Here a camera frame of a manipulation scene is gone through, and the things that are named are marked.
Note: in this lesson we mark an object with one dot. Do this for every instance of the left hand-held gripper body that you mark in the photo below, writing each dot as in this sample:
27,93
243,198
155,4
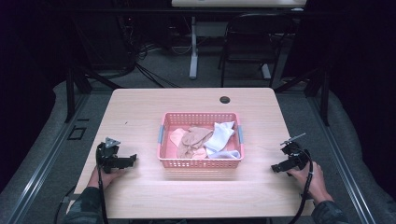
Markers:
107,154

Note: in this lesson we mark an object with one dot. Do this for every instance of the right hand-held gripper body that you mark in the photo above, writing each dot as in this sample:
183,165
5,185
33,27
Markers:
297,155

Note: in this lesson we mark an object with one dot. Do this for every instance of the pink sock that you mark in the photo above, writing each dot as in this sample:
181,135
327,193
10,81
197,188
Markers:
177,135
200,153

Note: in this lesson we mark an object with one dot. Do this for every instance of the white sock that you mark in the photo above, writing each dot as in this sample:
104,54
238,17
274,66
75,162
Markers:
227,154
219,137

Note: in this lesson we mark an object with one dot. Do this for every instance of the beige stocking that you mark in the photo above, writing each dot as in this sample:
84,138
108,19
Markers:
194,138

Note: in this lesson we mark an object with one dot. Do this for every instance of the pink plastic basket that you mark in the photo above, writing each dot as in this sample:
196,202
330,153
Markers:
199,163

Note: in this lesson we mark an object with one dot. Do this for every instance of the person's left hand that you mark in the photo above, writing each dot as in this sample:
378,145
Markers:
107,178

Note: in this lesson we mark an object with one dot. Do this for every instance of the person's right hand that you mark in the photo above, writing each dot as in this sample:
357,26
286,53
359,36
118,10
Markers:
314,183

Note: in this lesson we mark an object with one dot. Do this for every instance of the white desk leg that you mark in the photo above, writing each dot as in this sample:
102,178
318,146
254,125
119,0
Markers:
193,56
265,71

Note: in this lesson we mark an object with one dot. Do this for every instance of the black folding chair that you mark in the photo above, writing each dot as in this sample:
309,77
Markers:
232,34

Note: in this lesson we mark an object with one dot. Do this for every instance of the white desk top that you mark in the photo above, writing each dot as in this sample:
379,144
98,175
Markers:
236,3

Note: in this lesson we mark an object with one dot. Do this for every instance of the aluminium floor rail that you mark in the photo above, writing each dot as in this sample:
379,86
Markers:
43,169
345,168

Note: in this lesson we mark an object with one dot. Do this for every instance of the black metal frame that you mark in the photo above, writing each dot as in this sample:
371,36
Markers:
70,93
325,99

